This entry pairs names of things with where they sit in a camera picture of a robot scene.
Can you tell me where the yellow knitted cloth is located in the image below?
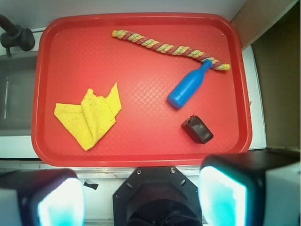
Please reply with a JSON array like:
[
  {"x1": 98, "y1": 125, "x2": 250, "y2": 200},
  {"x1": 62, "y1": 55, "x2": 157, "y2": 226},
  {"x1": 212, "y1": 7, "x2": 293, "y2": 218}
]
[{"x1": 54, "y1": 83, "x2": 122, "y2": 151}]

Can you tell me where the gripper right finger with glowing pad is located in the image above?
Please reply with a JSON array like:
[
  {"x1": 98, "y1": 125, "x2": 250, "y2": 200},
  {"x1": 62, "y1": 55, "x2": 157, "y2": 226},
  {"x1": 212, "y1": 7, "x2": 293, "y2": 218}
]
[{"x1": 198, "y1": 149, "x2": 301, "y2": 226}]

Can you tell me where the metal sink basin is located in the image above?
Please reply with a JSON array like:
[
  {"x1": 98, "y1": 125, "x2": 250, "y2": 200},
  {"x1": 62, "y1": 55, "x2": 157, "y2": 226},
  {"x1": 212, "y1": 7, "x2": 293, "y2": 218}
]
[{"x1": 0, "y1": 52, "x2": 37, "y2": 136}]

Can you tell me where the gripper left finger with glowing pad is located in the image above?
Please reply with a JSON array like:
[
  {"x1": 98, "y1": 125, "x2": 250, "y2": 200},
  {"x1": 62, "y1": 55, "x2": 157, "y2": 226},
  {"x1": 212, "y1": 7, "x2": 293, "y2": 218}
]
[{"x1": 0, "y1": 169, "x2": 86, "y2": 226}]

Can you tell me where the blue plastic bottle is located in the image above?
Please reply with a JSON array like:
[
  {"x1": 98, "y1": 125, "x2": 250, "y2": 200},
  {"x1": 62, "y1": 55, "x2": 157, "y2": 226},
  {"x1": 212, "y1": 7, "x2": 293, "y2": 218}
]
[{"x1": 167, "y1": 60, "x2": 213, "y2": 109}]

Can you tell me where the small black box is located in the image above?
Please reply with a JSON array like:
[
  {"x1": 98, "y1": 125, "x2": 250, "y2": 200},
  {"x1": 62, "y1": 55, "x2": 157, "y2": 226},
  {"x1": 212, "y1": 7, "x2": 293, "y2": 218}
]
[{"x1": 182, "y1": 115, "x2": 214, "y2": 144}]

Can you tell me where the multicolored twisted rope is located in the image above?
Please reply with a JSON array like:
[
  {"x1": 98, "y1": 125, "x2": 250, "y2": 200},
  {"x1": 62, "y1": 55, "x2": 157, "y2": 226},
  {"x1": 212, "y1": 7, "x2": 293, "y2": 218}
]
[{"x1": 111, "y1": 29, "x2": 231, "y2": 72}]

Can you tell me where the red plastic tray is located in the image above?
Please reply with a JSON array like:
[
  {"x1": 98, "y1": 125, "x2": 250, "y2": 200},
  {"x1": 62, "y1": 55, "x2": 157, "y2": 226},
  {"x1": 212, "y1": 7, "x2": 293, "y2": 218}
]
[{"x1": 32, "y1": 13, "x2": 252, "y2": 167}]

